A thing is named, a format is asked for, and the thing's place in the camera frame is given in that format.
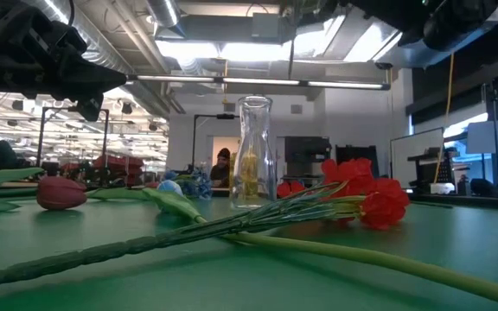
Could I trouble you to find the red storage bins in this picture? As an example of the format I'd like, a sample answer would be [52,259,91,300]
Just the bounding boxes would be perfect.
[93,155,145,185]

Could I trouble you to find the yellow hanging cable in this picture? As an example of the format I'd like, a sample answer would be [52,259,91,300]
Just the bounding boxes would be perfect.
[433,52,456,185]

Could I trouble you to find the grey ceiling unit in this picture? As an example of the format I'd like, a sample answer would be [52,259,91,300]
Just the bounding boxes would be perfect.
[251,11,297,44]

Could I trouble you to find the white panel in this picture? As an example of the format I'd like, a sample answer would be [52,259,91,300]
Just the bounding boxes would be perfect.
[466,119,498,155]

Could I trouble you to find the black tripod stand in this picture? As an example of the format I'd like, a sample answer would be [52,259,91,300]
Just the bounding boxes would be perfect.
[483,81,498,195]

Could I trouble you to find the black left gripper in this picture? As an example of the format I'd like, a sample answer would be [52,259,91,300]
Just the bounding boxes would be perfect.
[0,4,128,123]

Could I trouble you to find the long ceiling light fixture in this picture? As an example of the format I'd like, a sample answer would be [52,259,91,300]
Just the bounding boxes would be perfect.
[126,74,392,92]

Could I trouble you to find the clear glass vase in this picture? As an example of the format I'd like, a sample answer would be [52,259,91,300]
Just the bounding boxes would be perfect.
[230,95,278,210]

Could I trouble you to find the green table mat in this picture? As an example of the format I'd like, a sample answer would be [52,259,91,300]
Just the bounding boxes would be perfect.
[0,189,498,311]

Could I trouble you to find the silver round duct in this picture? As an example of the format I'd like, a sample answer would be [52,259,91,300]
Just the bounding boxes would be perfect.
[144,0,182,28]

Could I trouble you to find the black equipment cabinet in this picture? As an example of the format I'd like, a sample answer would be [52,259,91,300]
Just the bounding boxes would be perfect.
[284,136,332,181]

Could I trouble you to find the yellow glass vase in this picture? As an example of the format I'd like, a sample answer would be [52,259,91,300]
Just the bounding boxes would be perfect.
[230,150,261,200]

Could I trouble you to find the black equipment rack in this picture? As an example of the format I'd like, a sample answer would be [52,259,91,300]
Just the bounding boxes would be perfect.
[407,148,453,191]

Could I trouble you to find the long light green flower stem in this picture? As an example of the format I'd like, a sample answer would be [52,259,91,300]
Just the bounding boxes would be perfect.
[143,179,498,310]

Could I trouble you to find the whiteboard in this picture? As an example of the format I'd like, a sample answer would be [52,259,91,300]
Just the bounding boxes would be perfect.
[390,127,445,191]

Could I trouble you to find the dark red tulip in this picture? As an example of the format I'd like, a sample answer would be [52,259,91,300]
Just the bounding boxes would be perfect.
[0,167,89,213]

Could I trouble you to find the blue flower bunch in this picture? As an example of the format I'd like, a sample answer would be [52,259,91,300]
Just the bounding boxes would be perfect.
[87,166,214,202]

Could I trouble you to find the black stand frame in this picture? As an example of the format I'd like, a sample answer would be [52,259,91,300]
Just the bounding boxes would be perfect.
[36,106,110,176]
[191,113,241,172]

